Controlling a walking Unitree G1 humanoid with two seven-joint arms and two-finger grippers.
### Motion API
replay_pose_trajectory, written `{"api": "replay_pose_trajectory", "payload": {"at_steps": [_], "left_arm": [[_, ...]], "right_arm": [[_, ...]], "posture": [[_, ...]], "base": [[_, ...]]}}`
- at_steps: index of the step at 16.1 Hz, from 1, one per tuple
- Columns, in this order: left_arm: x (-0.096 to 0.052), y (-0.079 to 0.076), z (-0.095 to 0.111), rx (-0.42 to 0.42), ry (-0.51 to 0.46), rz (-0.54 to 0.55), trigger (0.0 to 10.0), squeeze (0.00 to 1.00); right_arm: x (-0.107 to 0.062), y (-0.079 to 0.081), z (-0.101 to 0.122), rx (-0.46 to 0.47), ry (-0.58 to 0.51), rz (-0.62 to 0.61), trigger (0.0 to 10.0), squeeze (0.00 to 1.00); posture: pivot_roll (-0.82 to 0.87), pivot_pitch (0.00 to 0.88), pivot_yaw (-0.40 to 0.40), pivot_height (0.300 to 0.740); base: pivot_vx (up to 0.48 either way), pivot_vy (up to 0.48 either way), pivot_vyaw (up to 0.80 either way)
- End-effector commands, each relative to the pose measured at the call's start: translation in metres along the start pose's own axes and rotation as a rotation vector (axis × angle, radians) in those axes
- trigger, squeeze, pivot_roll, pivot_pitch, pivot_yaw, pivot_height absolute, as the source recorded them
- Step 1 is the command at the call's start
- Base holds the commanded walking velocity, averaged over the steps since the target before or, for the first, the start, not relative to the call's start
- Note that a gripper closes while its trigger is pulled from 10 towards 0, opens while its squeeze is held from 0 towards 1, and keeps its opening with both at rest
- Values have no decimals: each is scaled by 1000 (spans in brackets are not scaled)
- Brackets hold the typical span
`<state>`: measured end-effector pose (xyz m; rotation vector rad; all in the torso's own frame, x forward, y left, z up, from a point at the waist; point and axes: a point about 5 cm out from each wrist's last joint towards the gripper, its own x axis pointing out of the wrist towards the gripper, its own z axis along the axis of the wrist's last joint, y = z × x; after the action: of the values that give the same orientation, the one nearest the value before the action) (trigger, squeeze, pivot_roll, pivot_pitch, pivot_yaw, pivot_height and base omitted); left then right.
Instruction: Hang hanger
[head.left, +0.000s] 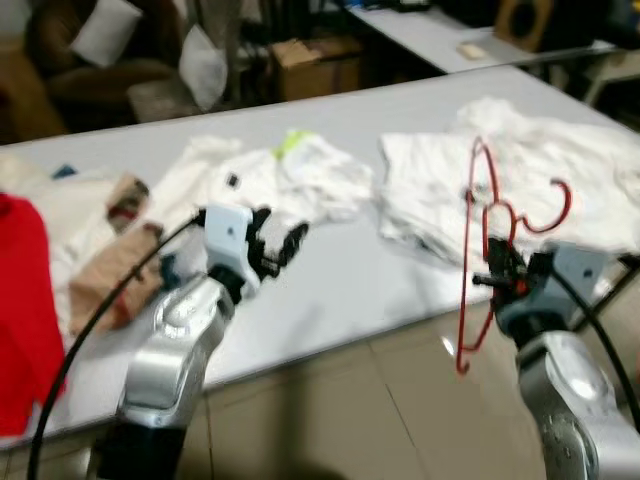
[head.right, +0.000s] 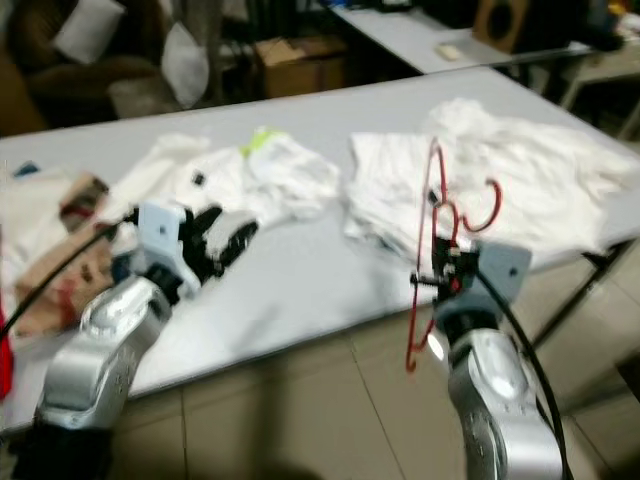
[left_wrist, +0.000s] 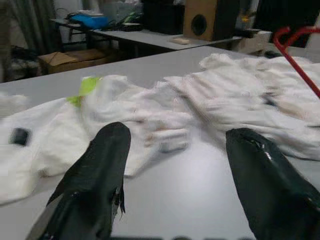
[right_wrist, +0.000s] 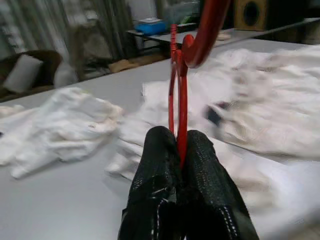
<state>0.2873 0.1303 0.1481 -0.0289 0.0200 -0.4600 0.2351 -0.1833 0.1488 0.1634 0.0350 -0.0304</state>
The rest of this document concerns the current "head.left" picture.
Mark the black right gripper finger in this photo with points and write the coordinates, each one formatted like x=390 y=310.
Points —
x=512 y=253
x=494 y=252

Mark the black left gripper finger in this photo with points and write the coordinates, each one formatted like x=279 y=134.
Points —
x=264 y=220
x=294 y=240

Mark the white printed T-shirt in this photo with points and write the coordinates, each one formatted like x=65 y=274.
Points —
x=320 y=180

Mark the red plastic hanger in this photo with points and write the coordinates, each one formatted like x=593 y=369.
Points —
x=568 y=205

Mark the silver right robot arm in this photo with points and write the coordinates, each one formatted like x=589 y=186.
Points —
x=575 y=400

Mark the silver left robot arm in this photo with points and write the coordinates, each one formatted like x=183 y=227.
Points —
x=165 y=370

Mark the white shirt striped cuffs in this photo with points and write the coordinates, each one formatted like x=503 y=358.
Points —
x=430 y=190

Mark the black folding table legs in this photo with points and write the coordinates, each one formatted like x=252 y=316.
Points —
x=620 y=283

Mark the large cream white garment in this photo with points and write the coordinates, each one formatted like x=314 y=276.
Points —
x=580 y=150

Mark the beige brown garment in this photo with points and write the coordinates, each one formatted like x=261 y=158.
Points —
x=110 y=275

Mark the cardboard box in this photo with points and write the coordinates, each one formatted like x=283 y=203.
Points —
x=315 y=72

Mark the white remote control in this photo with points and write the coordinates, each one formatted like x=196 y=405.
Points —
x=472 y=51

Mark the small blue object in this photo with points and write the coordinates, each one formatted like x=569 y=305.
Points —
x=65 y=172

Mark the white side table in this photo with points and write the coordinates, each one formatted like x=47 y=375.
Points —
x=615 y=65

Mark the dark armchair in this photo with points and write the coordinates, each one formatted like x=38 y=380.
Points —
x=95 y=88

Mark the long grey desk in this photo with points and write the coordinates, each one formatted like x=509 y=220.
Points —
x=420 y=35

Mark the brown wooden speaker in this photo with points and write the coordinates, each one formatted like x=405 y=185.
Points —
x=522 y=22

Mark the red folded garment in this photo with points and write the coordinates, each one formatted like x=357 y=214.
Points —
x=25 y=320

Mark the white square pillow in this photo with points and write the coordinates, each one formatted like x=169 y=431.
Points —
x=105 y=30

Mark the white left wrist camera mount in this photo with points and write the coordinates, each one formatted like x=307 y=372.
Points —
x=228 y=235

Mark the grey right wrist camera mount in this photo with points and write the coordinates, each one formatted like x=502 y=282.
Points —
x=578 y=270

